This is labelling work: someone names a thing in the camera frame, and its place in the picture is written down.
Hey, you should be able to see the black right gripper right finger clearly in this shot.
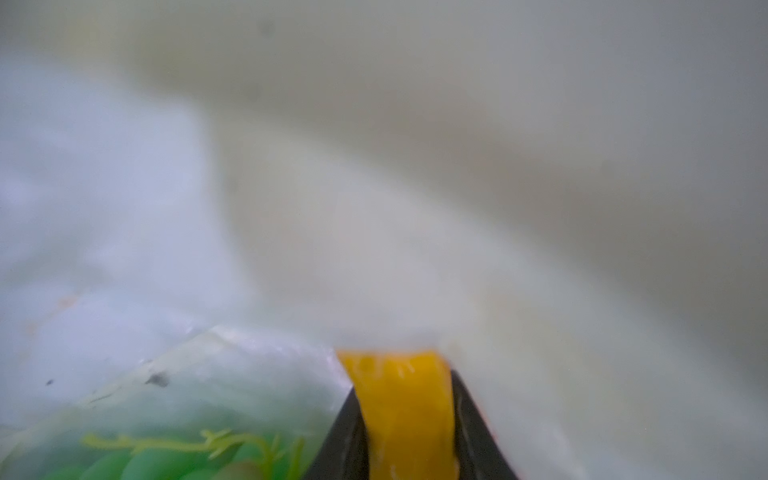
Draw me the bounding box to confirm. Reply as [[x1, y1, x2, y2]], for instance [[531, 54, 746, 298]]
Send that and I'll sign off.
[[451, 370, 519, 480]]

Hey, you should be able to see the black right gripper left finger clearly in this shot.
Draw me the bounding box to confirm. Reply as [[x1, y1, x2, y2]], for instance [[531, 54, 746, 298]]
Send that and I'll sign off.
[[302, 388, 370, 480]]

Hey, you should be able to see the yellow banana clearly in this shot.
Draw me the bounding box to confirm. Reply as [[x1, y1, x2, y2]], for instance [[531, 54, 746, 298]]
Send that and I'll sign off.
[[337, 350, 459, 480]]

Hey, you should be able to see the green grape bunch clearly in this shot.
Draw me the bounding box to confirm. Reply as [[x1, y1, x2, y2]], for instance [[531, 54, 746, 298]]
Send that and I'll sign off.
[[43, 430, 305, 480]]

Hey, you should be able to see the translucent printed plastic bag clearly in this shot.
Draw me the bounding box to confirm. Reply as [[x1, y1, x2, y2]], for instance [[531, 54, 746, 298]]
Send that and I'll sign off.
[[1, 1, 767, 479]]

